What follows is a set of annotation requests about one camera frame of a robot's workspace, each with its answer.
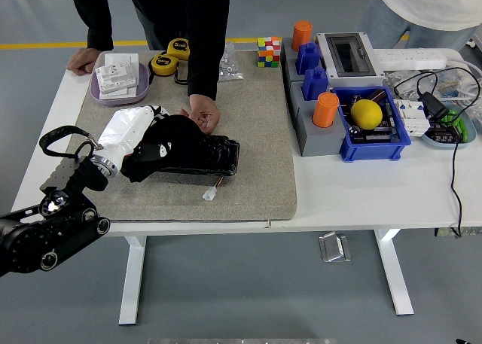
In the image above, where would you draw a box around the person's right hand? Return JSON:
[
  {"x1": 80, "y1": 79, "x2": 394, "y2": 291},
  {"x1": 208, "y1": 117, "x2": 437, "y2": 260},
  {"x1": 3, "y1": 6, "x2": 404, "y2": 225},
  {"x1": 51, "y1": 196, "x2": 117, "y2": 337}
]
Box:
[{"x1": 66, "y1": 47, "x2": 99, "y2": 77}]

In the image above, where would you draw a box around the person's left hand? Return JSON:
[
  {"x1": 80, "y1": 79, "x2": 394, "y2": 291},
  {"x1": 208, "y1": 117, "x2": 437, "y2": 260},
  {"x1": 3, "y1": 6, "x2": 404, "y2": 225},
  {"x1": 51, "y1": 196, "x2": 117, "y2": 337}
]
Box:
[{"x1": 179, "y1": 94, "x2": 221, "y2": 135}]

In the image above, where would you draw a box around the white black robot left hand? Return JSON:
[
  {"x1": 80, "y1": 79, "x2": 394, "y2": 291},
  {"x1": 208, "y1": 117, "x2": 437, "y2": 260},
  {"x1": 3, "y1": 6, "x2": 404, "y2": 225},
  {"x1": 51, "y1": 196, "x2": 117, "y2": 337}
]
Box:
[{"x1": 97, "y1": 104, "x2": 173, "y2": 166}]

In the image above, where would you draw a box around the black rag with red patch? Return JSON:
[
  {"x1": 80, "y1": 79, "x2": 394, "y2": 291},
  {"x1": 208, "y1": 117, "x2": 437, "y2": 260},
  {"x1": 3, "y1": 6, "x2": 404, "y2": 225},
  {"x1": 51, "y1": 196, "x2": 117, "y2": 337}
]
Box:
[{"x1": 120, "y1": 114, "x2": 210, "y2": 184}]

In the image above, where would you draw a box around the black panel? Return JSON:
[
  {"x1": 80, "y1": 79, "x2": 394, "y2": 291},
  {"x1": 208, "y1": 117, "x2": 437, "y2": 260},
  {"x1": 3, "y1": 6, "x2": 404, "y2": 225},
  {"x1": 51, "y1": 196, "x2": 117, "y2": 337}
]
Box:
[{"x1": 150, "y1": 134, "x2": 241, "y2": 178}]

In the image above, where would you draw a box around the colourful puzzle cube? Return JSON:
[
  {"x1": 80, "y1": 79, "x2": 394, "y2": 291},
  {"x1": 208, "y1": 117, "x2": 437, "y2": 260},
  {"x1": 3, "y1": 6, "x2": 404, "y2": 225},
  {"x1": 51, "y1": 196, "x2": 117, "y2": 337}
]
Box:
[{"x1": 257, "y1": 35, "x2": 282, "y2": 68}]

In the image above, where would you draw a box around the purple tray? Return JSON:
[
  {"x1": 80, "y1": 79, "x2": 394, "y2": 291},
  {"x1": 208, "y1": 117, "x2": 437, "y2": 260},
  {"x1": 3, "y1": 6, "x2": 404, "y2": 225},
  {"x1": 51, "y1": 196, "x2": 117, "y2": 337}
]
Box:
[{"x1": 90, "y1": 60, "x2": 151, "y2": 106}]

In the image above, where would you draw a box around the clear bag of metal nuts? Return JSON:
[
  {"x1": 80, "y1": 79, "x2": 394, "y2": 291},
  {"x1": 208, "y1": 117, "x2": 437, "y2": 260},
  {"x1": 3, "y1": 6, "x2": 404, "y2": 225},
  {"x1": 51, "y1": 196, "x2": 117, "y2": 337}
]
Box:
[{"x1": 218, "y1": 41, "x2": 245, "y2": 83}]

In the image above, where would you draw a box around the grey-brown mat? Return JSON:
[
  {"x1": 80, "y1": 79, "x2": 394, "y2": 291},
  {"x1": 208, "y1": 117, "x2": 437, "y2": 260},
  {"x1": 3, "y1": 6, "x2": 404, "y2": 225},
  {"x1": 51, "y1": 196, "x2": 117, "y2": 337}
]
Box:
[{"x1": 67, "y1": 49, "x2": 298, "y2": 223}]

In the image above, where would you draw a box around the yellow tape measure with print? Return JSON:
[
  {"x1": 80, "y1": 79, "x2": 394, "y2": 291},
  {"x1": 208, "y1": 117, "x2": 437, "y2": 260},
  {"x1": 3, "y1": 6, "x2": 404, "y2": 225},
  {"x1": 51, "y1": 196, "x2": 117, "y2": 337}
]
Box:
[{"x1": 166, "y1": 38, "x2": 191, "y2": 62}]

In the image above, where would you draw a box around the white table leg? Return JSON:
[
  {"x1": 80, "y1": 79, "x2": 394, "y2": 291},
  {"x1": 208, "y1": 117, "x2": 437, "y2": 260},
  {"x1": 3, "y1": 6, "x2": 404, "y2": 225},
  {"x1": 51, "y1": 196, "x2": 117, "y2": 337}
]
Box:
[
  {"x1": 118, "y1": 235, "x2": 147, "y2": 326},
  {"x1": 374, "y1": 229, "x2": 415, "y2": 317}
]

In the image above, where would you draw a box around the grey holder block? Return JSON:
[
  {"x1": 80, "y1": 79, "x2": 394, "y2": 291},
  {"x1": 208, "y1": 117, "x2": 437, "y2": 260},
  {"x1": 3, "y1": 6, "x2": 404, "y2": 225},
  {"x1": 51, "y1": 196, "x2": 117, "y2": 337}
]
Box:
[
  {"x1": 281, "y1": 37, "x2": 325, "y2": 86},
  {"x1": 288, "y1": 81, "x2": 348, "y2": 158}
]

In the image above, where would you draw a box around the person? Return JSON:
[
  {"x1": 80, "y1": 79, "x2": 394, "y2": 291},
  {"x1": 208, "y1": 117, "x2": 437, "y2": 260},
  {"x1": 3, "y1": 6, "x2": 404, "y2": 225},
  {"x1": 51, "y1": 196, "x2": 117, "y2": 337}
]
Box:
[
  {"x1": 355, "y1": 0, "x2": 482, "y2": 51},
  {"x1": 67, "y1": 0, "x2": 235, "y2": 136}
]

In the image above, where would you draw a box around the blue block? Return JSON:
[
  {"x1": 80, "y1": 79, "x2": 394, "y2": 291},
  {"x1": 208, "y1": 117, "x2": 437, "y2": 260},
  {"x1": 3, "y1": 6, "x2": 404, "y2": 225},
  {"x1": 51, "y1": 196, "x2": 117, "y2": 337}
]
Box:
[
  {"x1": 295, "y1": 41, "x2": 322, "y2": 76},
  {"x1": 302, "y1": 65, "x2": 330, "y2": 102}
]

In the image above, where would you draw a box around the orange cylinder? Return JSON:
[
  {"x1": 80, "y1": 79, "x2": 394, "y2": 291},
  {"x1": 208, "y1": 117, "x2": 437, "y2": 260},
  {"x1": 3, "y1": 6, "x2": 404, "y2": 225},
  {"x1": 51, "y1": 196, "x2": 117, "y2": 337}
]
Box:
[
  {"x1": 291, "y1": 20, "x2": 314, "y2": 53},
  {"x1": 312, "y1": 92, "x2": 340, "y2": 128}
]

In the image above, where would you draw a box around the yellow ball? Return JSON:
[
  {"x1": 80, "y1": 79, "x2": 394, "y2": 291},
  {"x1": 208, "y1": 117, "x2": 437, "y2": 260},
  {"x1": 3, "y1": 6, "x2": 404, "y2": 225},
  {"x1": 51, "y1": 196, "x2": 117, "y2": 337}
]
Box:
[{"x1": 350, "y1": 99, "x2": 384, "y2": 130}]

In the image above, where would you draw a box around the blue plastic bin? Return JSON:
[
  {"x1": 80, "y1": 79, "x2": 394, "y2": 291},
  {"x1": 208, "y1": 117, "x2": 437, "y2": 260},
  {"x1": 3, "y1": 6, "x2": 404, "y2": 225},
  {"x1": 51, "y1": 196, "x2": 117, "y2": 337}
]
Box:
[{"x1": 331, "y1": 87, "x2": 412, "y2": 163}]

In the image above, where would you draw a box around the black circuit board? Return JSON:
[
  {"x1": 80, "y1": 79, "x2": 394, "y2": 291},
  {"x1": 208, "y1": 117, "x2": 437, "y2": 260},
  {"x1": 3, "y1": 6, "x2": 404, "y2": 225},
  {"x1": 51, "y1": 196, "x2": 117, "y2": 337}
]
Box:
[{"x1": 363, "y1": 127, "x2": 395, "y2": 144}]

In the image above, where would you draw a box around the clear bag of small parts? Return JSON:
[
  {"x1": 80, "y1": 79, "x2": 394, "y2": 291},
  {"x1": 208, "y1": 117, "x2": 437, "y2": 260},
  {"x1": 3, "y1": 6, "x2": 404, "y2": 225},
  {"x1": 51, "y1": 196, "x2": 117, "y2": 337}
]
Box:
[{"x1": 383, "y1": 69, "x2": 426, "y2": 96}]

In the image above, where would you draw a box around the light blue tray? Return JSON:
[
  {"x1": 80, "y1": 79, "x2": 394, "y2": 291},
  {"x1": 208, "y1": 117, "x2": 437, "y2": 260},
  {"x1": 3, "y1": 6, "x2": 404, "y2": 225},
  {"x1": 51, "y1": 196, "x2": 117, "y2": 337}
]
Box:
[{"x1": 420, "y1": 102, "x2": 477, "y2": 150}]

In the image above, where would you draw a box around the white circuit breaker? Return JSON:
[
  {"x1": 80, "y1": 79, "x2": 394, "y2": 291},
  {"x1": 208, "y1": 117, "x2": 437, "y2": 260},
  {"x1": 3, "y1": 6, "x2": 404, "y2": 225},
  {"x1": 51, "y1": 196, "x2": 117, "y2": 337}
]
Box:
[{"x1": 394, "y1": 98, "x2": 431, "y2": 138}]

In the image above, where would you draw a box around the black terminal block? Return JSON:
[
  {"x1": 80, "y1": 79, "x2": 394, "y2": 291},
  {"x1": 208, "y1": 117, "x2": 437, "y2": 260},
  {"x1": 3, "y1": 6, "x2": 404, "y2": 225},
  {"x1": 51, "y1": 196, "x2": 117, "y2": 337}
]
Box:
[{"x1": 429, "y1": 121, "x2": 464, "y2": 144}]

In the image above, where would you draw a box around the white power strip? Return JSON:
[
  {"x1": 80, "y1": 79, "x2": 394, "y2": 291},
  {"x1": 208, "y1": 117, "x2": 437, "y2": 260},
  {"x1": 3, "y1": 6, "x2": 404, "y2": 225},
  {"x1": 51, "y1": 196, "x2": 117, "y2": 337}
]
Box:
[{"x1": 372, "y1": 48, "x2": 449, "y2": 71}]

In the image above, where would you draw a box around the green plastic part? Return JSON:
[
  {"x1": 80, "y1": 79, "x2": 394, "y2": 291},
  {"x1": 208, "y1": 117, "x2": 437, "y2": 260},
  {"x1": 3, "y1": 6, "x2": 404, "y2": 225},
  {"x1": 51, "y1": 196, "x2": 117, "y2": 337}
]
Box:
[{"x1": 444, "y1": 109, "x2": 470, "y2": 138}]

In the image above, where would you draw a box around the black power adapter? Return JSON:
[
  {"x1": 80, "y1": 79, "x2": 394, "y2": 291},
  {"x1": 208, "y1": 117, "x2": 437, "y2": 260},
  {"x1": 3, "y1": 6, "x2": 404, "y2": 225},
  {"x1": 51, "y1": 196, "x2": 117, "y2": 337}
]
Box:
[{"x1": 418, "y1": 91, "x2": 451, "y2": 121}]

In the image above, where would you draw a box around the clear bag of blue parts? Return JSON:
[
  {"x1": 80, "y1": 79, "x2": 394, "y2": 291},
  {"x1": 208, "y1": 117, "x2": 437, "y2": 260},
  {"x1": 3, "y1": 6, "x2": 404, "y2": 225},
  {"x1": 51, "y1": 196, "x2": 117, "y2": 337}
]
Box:
[{"x1": 436, "y1": 69, "x2": 476, "y2": 101}]

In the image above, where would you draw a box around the white switch module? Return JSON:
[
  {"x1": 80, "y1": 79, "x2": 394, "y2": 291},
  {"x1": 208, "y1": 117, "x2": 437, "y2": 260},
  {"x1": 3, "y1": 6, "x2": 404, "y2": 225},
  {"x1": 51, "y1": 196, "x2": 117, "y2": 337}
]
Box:
[{"x1": 94, "y1": 62, "x2": 138, "y2": 95}]

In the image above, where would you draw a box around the large white switch plate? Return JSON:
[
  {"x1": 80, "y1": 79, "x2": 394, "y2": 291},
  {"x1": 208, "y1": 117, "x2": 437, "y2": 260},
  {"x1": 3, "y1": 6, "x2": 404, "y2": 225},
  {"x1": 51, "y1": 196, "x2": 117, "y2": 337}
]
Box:
[{"x1": 103, "y1": 53, "x2": 140, "y2": 96}]

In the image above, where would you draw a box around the black tape measure strap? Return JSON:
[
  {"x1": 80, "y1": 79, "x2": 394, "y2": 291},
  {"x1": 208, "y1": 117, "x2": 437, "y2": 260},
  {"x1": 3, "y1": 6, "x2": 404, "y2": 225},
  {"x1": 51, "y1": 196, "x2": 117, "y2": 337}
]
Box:
[{"x1": 173, "y1": 62, "x2": 189, "y2": 85}]

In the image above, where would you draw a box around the white connector with orange wires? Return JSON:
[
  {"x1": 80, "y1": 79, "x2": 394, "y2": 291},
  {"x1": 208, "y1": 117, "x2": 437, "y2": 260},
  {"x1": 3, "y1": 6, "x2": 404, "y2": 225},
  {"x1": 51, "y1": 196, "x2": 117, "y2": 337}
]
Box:
[{"x1": 202, "y1": 175, "x2": 227, "y2": 202}]

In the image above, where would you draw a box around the grey enclosure with clear lid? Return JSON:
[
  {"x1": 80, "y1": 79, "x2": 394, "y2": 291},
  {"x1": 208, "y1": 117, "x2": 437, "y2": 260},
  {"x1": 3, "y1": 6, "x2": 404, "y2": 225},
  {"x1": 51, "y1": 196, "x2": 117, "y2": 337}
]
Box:
[{"x1": 315, "y1": 32, "x2": 386, "y2": 89}]

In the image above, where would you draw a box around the black cable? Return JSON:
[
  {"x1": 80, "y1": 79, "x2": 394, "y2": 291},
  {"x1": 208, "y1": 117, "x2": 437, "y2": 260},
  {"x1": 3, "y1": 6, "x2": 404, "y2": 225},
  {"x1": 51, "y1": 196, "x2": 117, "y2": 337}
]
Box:
[{"x1": 393, "y1": 65, "x2": 482, "y2": 239}]

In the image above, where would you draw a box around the white cable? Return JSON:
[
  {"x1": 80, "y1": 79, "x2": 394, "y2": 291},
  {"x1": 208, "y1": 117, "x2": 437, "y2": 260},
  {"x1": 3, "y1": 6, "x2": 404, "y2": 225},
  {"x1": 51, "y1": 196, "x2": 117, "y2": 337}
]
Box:
[{"x1": 446, "y1": 57, "x2": 482, "y2": 96}]

